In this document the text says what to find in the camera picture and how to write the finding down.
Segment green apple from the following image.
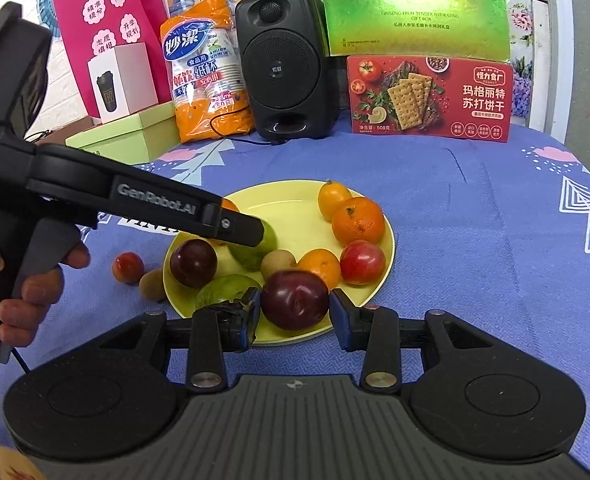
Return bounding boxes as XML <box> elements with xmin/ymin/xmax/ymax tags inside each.
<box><xmin>228</xmin><ymin>220</ymin><xmax>278</xmax><ymax>272</ymax></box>
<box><xmin>194</xmin><ymin>274</ymin><xmax>261</xmax><ymax>310</ymax></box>

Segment orange tangerine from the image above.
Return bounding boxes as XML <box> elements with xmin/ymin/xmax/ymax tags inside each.
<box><xmin>317</xmin><ymin>180</ymin><xmax>353</xmax><ymax>222</ymax></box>
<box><xmin>297</xmin><ymin>248</ymin><xmax>342</xmax><ymax>290</ymax></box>
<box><xmin>209</xmin><ymin>197</ymin><xmax>241</xmax><ymax>247</ymax></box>

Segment dark red plum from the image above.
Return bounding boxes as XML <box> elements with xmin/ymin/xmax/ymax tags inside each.
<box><xmin>260</xmin><ymin>270</ymin><xmax>330</xmax><ymax>330</ymax></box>
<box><xmin>170</xmin><ymin>240</ymin><xmax>218</xmax><ymax>289</ymax></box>

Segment red apple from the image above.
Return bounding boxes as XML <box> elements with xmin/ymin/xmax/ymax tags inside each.
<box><xmin>339</xmin><ymin>240</ymin><xmax>386</xmax><ymax>286</ymax></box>

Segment large orange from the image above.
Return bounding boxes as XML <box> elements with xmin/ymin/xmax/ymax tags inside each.
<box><xmin>331</xmin><ymin>197</ymin><xmax>385</xmax><ymax>246</ymax></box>

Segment person's left hand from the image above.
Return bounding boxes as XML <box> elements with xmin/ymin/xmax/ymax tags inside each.
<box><xmin>0</xmin><ymin>256</ymin><xmax>64</xmax><ymax>348</ymax></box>

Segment brown cardboard box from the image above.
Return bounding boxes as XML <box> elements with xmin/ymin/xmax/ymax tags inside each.
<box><xmin>35</xmin><ymin>116</ymin><xmax>100</xmax><ymax>145</ymax></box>

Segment small brown kiwi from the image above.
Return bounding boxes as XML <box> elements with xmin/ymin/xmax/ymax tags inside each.
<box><xmin>138</xmin><ymin>269</ymin><xmax>166</xmax><ymax>302</ymax></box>

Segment small red nectarine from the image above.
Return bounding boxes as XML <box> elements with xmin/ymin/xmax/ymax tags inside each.
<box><xmin>112</xmin><ymin>252</ymin><xmax>144</xmax><ymax>285</ymax></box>

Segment light green shoe box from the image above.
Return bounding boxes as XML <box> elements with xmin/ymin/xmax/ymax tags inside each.
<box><xmin>65</xmin><ymin>102</ymin><xmax>180</xmax><ymax>165</ymax></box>

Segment orange paper cup pack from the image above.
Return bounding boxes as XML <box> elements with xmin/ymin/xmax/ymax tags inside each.
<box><xmin>161</xmin><ymin>0</ymin><xmax>255</xmax><ymax>143</ymax></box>

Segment white cup box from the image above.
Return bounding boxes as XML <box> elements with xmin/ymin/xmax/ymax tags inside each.
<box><xmin>88</xmin><ymin>42</ymin><xmax>159</xmax><ymax>124</ymax></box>

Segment blue printed tablecloth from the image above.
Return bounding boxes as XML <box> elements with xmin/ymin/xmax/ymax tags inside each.
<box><xmin>21</xmin><ymin>119</ymin><xmax>590</xmax><ymax>479</ymax></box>

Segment black speaker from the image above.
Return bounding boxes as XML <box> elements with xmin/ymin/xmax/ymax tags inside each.
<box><xmin>235</xmin><ymin>0</ymin><xmax>338</xmax><ymax>143</ymax></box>

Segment pink paper bag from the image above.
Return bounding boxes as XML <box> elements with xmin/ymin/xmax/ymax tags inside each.
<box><xmin>53</xmin><ymin>0</ymin><xmax>170</xmax><ymax>117</ymax></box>

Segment red cracker box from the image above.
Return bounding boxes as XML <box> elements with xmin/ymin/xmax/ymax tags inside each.
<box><xmin>347</xmin><ymin>55</ymin><xmax>513</xmax><ymax>142</ymax></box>

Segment green gift box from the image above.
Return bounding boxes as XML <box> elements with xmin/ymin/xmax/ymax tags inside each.
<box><xmin>323</xmin><ymin>0</ymin><xmax>510</xmax><ymax>62</ymax></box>

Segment black speaker cable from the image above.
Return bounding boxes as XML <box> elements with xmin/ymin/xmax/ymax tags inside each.
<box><xmin>208</xmin><ymin>104</ymin><xmax>281</xmax><ymax>148</ymax></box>

